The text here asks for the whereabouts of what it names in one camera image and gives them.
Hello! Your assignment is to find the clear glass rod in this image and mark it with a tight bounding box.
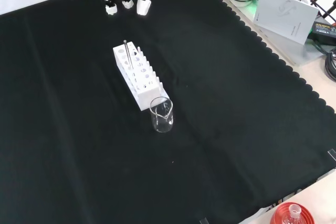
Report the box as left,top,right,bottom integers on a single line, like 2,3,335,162
123,39,133,69

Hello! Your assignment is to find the white test tube rack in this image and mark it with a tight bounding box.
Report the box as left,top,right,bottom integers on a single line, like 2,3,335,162
112,41,170,111

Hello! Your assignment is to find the clear glass beaker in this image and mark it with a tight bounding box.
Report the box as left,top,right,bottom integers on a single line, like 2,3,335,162
149,97,175,133

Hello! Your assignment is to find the black cloth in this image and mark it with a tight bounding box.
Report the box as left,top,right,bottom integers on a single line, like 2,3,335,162
0,0,336,224

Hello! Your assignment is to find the white paper booklet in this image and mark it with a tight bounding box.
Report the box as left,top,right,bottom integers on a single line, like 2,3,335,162
253,0,320,45

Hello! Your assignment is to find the black power adapter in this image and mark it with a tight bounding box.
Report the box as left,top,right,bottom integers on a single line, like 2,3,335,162
307,20,336,44

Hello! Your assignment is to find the clear round-bottom flask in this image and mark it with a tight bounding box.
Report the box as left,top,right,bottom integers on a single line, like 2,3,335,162
285,204,302,224

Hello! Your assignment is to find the grey base plate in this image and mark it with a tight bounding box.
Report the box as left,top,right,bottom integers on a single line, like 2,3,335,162
222,0,326,67

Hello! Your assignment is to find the black cable bundle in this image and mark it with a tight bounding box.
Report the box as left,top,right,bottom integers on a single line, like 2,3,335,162
324,48,336,80

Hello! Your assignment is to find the red ring stand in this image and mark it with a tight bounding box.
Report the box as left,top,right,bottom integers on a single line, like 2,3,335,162
270,202,314,224

